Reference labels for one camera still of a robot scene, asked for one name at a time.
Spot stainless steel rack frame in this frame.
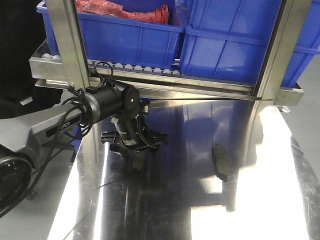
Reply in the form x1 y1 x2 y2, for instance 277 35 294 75
29 0 311 112

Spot red plastic bag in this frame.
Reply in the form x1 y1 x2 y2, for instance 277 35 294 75
74 0 170 25

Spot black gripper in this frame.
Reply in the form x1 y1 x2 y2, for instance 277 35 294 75
100 99 168 152

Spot dark brake pad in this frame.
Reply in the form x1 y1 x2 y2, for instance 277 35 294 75
211 144 231 182
132 151 146 174

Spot black office chair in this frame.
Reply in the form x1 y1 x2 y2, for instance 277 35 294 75
0 0 62 207

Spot blue bin with red bag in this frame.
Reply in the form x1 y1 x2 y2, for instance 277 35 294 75
36 0 186 72

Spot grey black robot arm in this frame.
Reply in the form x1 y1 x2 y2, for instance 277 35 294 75
0 80 168 216

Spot large blue plastic bin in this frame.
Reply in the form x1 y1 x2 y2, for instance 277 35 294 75
179 0 320 87

